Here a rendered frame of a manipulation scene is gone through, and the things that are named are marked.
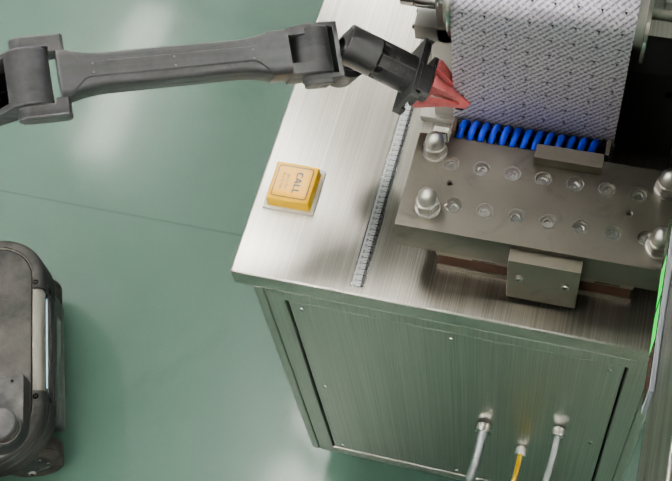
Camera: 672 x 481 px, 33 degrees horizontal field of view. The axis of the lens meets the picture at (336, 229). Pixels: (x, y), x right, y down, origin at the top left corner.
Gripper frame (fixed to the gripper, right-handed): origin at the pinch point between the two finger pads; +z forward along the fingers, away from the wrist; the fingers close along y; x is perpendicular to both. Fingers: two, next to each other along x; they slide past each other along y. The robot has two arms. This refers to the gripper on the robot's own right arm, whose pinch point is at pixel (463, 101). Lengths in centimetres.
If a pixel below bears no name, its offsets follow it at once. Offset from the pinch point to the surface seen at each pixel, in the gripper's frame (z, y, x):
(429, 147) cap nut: -2.4, 8.2, -2.4
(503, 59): -0.8, 0.3, 12.6
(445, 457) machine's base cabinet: 43, 26, -73
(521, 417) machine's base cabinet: 40, 26, -39
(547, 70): 4.9, 0.3, 14.7
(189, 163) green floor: -18, -44, -134
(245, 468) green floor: 15, 31, -114
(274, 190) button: -16.9, 11.9, -26.2
